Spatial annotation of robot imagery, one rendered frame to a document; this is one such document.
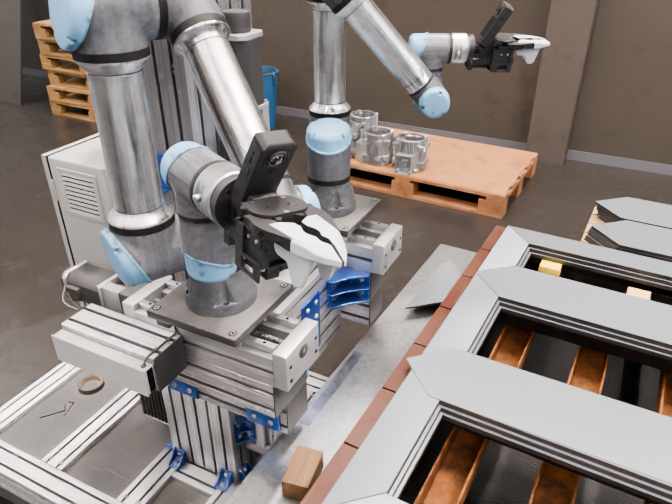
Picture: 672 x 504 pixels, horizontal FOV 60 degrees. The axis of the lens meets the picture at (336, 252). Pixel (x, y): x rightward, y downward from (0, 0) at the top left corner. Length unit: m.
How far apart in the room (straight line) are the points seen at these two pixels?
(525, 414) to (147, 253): 0.81
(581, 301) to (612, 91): 3.47
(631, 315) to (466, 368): 0.50
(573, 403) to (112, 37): 1.11
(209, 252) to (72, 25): 0.37
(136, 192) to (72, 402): 1.44
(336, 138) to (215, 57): 0.61
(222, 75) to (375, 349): 0.97
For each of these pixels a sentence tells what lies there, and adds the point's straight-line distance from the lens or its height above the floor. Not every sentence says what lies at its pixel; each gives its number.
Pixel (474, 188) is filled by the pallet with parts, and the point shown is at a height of 0.17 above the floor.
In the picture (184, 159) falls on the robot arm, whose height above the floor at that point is 1.47.
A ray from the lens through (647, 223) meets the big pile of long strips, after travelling 2.21.
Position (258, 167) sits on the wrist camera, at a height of 1.51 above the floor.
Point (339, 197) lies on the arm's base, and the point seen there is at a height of 1.09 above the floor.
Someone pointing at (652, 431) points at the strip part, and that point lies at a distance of 1.37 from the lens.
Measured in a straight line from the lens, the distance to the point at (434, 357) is 1.40.
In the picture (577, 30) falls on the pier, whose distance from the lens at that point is 4.80.
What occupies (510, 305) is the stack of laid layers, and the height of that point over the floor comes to 0.84.
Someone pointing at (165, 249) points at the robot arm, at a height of 1.22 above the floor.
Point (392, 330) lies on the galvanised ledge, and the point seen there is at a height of 0.68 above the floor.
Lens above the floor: 1.75
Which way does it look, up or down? 30 degrees down
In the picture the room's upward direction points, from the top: straight up
